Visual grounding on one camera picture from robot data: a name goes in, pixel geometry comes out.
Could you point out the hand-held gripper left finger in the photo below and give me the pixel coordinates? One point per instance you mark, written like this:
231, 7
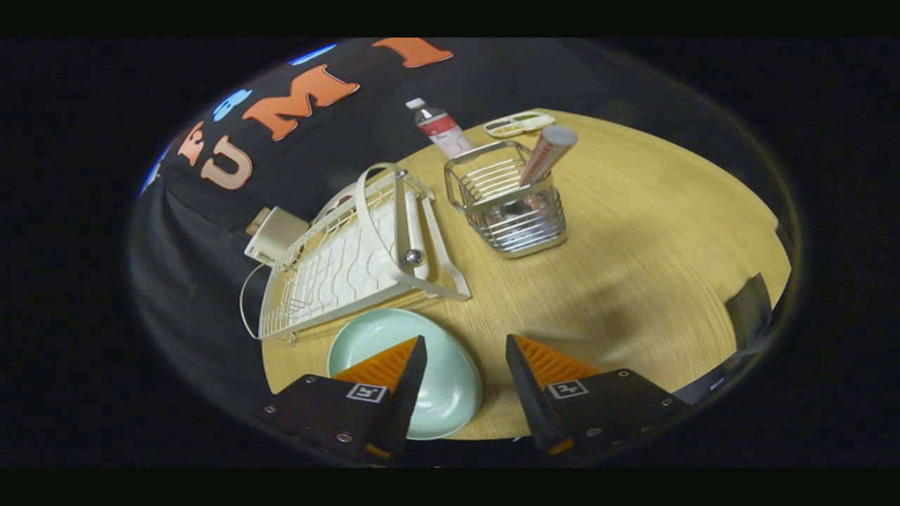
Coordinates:
408, 400

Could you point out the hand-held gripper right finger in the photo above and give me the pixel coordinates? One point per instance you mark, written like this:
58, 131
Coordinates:
534, 400

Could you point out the mint green plate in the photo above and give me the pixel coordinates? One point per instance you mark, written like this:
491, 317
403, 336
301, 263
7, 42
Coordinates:
450, 393

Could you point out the white toaster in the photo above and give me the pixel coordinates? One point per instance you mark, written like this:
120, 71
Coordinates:
278, 235

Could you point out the clear bottle with red label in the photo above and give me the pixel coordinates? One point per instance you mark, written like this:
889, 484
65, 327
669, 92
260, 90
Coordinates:
443, 130

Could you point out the white divided condiment tray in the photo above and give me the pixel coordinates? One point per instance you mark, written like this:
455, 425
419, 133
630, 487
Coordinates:
517, 125

